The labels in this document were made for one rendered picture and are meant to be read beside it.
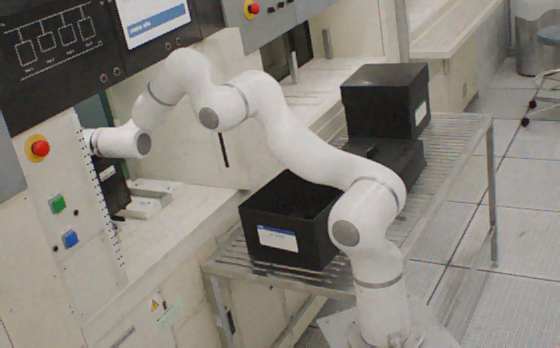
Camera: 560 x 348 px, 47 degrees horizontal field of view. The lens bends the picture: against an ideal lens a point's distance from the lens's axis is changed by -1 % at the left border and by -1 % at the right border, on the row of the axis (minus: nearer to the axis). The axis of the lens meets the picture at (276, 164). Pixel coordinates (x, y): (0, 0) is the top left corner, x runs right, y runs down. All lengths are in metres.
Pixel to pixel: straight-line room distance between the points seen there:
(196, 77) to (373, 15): 1.99
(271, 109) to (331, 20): 2.03
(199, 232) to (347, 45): 1.71
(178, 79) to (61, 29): 0.31
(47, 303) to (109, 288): 0.21
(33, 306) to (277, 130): 0.71
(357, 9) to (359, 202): 2.14
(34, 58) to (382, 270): 0.92
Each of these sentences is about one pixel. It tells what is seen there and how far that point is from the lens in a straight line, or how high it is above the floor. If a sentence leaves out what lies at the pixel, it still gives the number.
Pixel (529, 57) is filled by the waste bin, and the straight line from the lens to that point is 5.52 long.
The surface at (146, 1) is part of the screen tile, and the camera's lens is 1.87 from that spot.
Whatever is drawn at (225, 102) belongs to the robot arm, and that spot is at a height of 1.40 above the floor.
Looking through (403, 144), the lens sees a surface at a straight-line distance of 2.39.
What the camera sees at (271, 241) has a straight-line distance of 1.97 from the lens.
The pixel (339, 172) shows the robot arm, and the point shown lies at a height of 1.20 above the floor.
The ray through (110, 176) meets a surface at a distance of 2.03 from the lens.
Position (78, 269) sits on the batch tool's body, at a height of 1.01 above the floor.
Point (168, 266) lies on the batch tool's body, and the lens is 1.99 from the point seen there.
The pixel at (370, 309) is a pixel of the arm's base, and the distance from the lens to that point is 1.56.
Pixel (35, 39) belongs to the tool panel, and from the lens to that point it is 1.60.
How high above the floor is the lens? 1.84
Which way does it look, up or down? 24 degrees down
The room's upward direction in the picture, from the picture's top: 11 degrees counter-clockwise
